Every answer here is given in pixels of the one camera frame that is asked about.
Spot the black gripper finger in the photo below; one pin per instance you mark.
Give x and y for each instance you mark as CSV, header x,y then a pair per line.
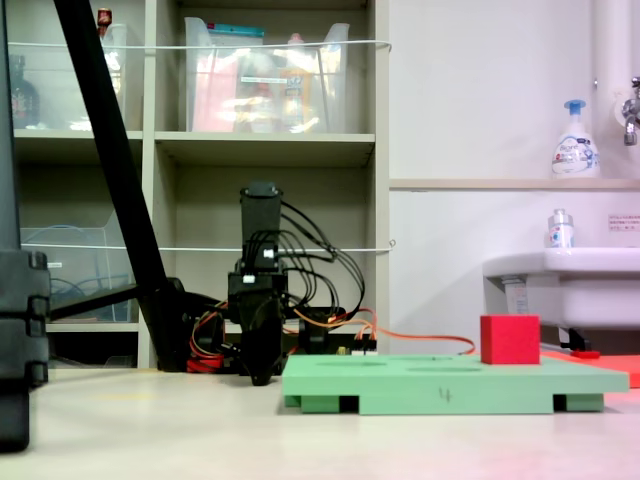
x,y
272,340
250,350

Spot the red square block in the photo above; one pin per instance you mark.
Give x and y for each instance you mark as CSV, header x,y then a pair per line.
x,y
510,340

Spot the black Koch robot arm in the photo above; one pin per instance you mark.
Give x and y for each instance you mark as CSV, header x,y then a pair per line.
x,y
261,215

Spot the flat orange block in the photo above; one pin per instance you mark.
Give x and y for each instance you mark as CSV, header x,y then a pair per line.
x,y
625,367

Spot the black table clamp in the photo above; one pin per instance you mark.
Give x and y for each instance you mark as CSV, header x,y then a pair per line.
x,y
315,337

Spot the circuit board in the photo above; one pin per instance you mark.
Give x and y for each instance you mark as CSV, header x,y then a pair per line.
x,y
357,351

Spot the beige shelf unit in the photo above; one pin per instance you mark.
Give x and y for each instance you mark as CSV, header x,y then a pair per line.
x,y
265,145

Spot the thin black tripod leg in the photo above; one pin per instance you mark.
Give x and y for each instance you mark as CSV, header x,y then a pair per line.
x,y
95,300

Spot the clear file box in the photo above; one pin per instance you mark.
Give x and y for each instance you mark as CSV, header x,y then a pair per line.
x,y
75,270

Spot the green board with holes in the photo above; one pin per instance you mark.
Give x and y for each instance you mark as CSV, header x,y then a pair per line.
x,y
450,387

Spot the thick black tripod leg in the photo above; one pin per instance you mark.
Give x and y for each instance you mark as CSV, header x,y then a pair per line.
x,y
115,150

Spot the large clear storage bin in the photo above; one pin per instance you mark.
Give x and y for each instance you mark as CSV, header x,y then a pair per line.
x,y
330,100

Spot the notched black stack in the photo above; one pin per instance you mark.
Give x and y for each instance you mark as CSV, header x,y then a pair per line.
x,y
20,325

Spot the teal box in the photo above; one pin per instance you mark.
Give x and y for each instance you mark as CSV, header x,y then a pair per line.
x,y
235,31

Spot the clear bin with dark bottle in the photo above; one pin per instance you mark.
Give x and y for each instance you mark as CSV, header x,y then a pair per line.
x,y
60,100

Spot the dark glass bottle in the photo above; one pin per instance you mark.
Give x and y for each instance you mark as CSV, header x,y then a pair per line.
x,y
24,100

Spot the white sink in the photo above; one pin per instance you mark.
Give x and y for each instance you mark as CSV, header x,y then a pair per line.
x,y
575,290

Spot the small clear sanitizer bottle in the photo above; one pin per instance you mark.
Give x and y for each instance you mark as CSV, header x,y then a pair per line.
x,y
560,232

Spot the brown bottle with red cap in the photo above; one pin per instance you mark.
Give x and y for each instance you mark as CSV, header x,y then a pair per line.
x,y
104,20

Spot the white foam soap bottle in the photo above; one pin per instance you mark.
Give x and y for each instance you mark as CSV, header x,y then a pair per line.
x,y
575,150

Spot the chrome faucet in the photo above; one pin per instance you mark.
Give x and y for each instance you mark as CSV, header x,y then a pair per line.
x,y
630,115

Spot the wall sign with red text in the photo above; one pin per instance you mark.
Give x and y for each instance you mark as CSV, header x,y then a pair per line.
x,y
624,222

